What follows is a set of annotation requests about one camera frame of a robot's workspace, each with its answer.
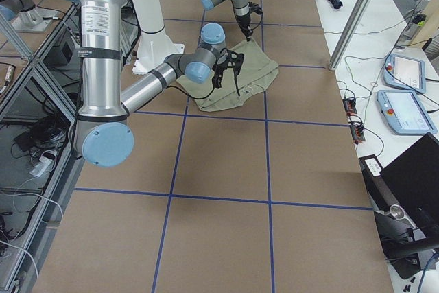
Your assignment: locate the olive green long-sleeve shirt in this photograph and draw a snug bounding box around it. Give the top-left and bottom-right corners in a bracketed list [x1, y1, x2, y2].
[177, 40, 278, 112]

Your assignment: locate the blue teach pendant near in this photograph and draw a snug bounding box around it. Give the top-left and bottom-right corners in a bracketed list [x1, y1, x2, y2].
[377, 90, 438, 136]

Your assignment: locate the blue teach pendant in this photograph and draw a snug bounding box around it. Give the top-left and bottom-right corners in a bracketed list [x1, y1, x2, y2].
[383, 54, 426, 94]
[377, 90, 438, 136]

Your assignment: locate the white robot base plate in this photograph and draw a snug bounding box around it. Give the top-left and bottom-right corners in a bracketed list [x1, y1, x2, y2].
[132, 0, 185, 75]

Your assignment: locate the blue teach pendant far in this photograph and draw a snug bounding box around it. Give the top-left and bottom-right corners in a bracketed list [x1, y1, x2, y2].
[383, 54, 426, 94]

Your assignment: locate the aluminium frame post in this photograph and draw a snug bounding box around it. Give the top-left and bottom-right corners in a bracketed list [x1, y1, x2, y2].
[329, 0, 371, 71]

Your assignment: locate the aluminium frame side rail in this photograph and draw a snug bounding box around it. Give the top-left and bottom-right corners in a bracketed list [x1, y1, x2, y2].
[1, 0, 83, 292]

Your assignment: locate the black laptop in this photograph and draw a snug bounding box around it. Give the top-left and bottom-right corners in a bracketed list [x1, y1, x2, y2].
[359, 133, 438, 259]

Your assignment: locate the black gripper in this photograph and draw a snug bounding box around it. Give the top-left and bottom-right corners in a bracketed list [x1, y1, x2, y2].
[234, 1, 263, 41]
[212, 49, 244, 97]

